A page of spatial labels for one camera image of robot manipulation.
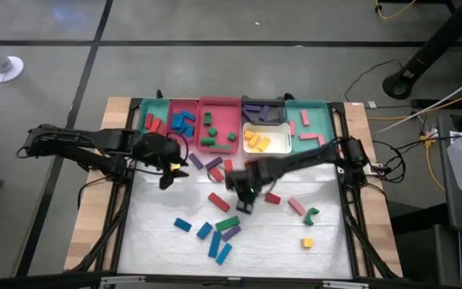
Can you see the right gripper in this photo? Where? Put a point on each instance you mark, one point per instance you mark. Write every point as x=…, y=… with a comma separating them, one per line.
x=251, y=176

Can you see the large teal plastic bin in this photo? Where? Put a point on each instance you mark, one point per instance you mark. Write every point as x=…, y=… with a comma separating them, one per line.
x=319, y=120

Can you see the dark grey plastic bin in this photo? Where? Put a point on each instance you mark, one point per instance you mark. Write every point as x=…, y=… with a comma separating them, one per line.
x=277, y=116

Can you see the blue cube block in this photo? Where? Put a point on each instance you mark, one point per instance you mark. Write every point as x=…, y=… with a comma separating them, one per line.
x=181, y=128

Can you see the red arch block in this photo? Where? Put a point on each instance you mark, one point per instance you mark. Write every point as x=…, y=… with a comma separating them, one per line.
x=251, y=162

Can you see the black floor stand leg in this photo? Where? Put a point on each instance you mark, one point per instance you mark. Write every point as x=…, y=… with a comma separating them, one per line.
x=427, y=52

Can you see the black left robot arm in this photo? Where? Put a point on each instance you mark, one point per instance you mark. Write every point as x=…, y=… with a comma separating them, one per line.
x=74, y=144

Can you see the green cube block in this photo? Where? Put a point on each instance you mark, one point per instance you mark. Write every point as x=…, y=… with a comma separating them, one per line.
x=232, y=136
x=213, y=131

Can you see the large pink plastic bin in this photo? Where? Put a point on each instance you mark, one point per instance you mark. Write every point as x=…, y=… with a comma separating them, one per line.
x=223, y=116

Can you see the white plastic bin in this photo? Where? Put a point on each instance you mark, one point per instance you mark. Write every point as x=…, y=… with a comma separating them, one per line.
x=277, y=138

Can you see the power strip with plugs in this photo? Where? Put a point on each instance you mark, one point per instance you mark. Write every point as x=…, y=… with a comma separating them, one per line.
x=429, y=134

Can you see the long green block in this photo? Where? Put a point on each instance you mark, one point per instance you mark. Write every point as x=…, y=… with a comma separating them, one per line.
x=220, y=147

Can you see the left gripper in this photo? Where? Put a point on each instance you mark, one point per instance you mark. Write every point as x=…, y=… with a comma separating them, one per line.
x=155, y=146

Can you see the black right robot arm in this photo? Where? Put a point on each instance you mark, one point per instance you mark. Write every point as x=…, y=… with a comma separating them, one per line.
x=303, y=158

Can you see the small white adapter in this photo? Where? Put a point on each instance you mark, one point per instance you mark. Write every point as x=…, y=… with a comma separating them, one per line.
x=371, y=104

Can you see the long red block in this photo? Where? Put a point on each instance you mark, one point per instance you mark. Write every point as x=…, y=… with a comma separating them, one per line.
x=228, y=165
x=219, y=202

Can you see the purple block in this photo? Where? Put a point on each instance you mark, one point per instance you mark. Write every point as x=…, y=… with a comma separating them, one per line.
x=231, y=233
x=264, y=112
x=213, y=163
x=252, y=108
x=195, y=161
x=248, y=116

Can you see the small teal plastic bin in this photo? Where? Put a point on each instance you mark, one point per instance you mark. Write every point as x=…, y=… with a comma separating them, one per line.
x=156, y=106

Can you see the white glossy table mat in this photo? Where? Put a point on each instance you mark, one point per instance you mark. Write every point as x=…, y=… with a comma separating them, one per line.
x=275, y=257

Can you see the black frame crossbar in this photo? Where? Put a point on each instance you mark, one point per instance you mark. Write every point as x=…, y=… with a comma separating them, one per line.
x=54, y=281

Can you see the white round-base floor stand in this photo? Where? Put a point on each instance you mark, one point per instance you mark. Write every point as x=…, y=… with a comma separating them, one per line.
x=2, y=70

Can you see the green arch block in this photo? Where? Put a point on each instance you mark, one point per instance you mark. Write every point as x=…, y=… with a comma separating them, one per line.
x=311, y=216

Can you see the green cylinder block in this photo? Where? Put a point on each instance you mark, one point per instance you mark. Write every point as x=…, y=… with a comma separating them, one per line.
x=208, y=141

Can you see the small pink plastic bin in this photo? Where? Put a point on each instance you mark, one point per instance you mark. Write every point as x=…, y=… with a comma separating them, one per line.
x=181, y=106

